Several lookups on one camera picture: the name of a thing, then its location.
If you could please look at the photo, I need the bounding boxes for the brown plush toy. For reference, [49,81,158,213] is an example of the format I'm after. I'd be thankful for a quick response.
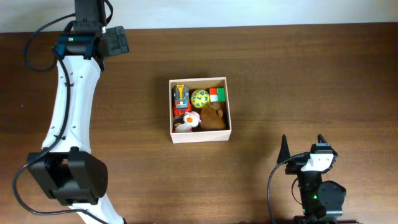
[200,102,227,131]

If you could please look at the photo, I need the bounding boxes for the colourful two-by-two puzzle cube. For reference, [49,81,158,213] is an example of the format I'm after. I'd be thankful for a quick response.
[209,88,226,103]

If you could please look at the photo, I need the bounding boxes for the white pink duck toy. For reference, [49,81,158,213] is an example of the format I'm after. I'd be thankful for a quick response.
[174,111,201,133]

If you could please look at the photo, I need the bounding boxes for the yellow ball with blue letters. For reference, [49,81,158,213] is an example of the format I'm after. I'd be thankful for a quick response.
[190,90,210,109]

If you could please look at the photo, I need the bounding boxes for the red grey toy fire truck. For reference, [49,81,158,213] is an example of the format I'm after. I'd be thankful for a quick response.
[173,84,192,118]

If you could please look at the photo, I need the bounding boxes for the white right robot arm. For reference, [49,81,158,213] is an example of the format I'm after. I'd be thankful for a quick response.
[277,134,346,224]

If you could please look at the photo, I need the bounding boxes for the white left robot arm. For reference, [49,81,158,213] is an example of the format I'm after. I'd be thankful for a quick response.
[23,0,129,223]

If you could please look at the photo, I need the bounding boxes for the pink open cardboard box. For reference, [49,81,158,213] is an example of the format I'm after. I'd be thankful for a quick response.
[169,77,232,143]

